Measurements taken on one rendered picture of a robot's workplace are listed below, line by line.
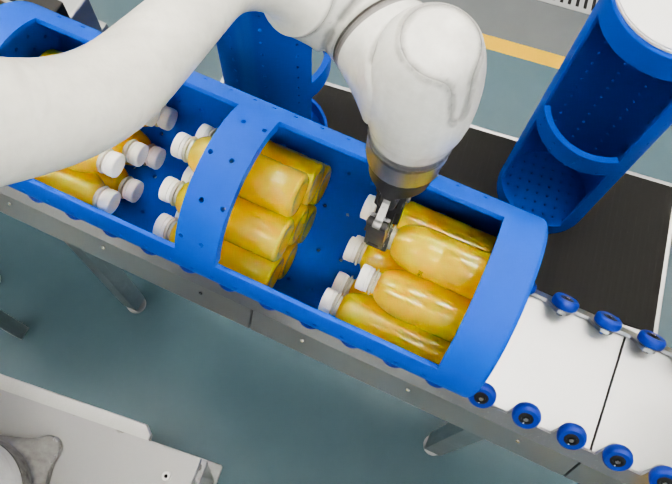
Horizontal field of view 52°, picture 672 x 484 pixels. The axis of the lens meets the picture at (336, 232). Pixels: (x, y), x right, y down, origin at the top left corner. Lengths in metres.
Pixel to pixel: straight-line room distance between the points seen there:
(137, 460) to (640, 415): 0.79
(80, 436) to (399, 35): 0.70
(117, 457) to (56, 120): 0.68
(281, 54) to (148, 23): 1.11
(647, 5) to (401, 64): 0.95
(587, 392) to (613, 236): 1.07
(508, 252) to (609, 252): 1.32
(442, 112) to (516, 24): 2.16
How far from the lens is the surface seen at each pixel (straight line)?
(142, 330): 2.18
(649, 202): 2.35
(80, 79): 0.42
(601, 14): 1.52
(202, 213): 0.95
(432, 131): 0.62
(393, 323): 1.01
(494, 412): 1.18
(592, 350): 1.25
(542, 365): 1.22
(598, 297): 2.16
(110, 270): 1.85
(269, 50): 1.57
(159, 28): 0.49
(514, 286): 0.91
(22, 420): 1.07
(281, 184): 0.97
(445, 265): 0.95
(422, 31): 0.59
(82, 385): 2.19
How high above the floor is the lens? 2.06
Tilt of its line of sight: 68 degrees down
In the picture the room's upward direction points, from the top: 6 degrees clockwise
